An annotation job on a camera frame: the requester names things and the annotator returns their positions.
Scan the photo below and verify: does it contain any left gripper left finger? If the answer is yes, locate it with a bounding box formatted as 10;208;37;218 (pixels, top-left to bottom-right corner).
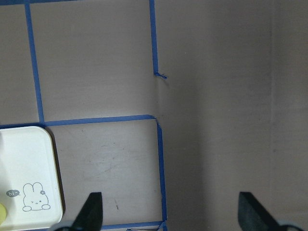
51;192;103;231

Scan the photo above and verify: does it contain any cream plastic tray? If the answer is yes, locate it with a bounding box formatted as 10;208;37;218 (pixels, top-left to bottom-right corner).
0;126;63;231

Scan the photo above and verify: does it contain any yellow plastic cup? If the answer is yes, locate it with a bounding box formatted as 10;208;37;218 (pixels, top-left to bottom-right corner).
0;204;7;225

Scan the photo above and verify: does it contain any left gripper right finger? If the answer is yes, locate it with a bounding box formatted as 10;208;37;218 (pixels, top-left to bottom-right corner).
238;192;288;231

